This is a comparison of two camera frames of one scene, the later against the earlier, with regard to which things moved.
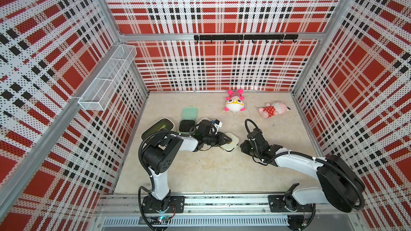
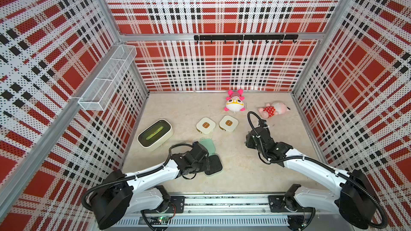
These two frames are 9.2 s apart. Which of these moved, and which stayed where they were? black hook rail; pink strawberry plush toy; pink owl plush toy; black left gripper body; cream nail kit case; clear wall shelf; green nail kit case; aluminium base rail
Moved: cream nail kit case; green nail kit case; black left gripper body
Stayed: clear wall shelf; black hook rail; pink owl plush toy; pink strawberry plush toy; aluminium base rail
